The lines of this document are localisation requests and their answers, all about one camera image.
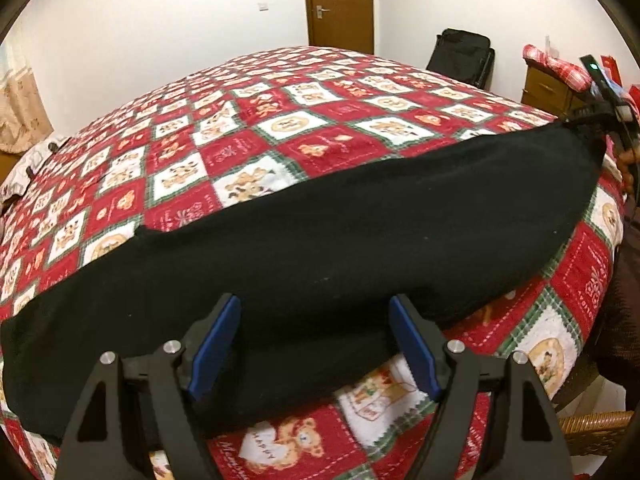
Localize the wooden nightstand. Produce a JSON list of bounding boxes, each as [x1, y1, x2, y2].
[[520, 64, 577, 122]]

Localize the beige patterned curtain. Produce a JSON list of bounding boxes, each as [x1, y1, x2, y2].
[[0, 45, 54, 156]]

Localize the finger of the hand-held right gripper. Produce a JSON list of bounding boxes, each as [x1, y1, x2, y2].
[[564, 99, 621, 127]]

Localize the black suitcase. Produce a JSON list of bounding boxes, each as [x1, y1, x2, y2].
[[425, 28, 496, 92]]

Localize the person's right hand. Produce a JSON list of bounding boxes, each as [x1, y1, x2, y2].
[[616, 151, 640, 221]]

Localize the person's dark clothing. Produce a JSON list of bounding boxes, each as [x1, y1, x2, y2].
[[594, 237, 640, 393]]

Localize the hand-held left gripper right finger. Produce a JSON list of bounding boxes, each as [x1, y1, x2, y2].
[[390, 294, 576, 480]]

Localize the black pants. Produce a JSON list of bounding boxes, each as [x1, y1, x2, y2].
[[0, 122, 608, 446]]

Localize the brown wooden door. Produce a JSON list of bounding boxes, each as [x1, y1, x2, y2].
[[301, 0, 376, 55]]

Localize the wicker chair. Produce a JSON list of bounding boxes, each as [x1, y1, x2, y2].
[[557, 409, 634, 457]]

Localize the red plaid cloth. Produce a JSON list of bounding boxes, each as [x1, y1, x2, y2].
[[522, 43, 597, 94]]

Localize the white grey patterned pillow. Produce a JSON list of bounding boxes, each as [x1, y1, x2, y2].
[[0, 135, 69, 217]]

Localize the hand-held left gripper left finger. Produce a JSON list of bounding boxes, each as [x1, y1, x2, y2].
[[52, 292, 243, 480]]

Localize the red checked bear-print bedspread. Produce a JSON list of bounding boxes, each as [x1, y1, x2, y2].
[[0, 45, 627, 480]]

